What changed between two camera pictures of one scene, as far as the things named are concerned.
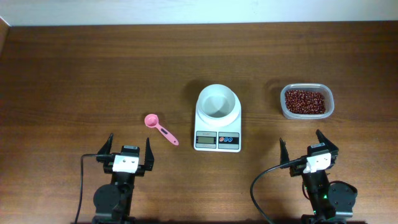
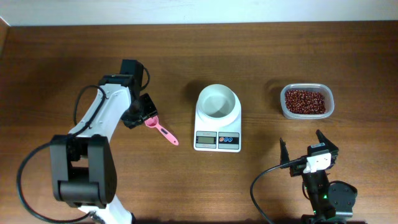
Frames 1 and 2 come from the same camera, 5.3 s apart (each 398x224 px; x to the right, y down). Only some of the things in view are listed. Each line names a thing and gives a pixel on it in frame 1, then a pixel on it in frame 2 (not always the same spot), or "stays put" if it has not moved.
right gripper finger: [284, 157] stays put
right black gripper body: [297, 170] stays put
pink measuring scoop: [152, 121] stays put
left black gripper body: [140, 170] → [141, 110]
